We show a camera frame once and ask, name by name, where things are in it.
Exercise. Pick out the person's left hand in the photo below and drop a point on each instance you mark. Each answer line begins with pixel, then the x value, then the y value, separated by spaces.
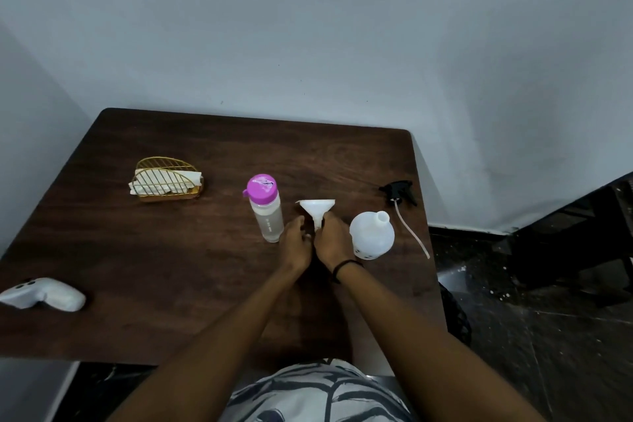
pixel 295 248

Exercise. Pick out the person's right hand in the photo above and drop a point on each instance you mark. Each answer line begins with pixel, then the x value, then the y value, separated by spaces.
pixel 334 243

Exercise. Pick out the white spray bottle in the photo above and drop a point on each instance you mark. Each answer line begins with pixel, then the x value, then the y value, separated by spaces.
pixel 371 238

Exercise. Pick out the clear bottle with purple lid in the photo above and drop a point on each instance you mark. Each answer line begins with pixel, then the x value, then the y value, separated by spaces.
pixel 267 221

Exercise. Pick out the white plastic funnel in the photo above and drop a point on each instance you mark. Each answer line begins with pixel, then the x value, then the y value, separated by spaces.
pixel 315 206

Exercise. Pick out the purple bottle cap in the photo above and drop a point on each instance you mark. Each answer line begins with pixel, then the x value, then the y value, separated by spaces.
pixel 261 189

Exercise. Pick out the black spray nozzle with tube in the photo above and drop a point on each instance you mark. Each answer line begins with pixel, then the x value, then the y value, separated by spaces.
pixel 398 189

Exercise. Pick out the person's left forearm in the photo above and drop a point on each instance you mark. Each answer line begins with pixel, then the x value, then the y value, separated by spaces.
pixel 212 352

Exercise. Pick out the person's right forearm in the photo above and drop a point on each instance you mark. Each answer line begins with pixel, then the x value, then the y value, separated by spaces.
pixel 435 357

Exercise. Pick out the black wristband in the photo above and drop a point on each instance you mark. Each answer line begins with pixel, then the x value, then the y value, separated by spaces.
pixel 341 266

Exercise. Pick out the white grey patterned clothing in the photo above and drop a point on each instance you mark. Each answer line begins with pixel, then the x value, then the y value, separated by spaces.
pixel 316 397

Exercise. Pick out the dark wooden table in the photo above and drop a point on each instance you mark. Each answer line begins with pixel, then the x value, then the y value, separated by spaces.
pixel 148 278

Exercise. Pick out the dark side table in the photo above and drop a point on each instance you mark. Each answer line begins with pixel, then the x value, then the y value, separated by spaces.
pixel 568 248

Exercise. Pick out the white handheld controller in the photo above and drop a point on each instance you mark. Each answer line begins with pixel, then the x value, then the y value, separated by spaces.
pixel 49 295

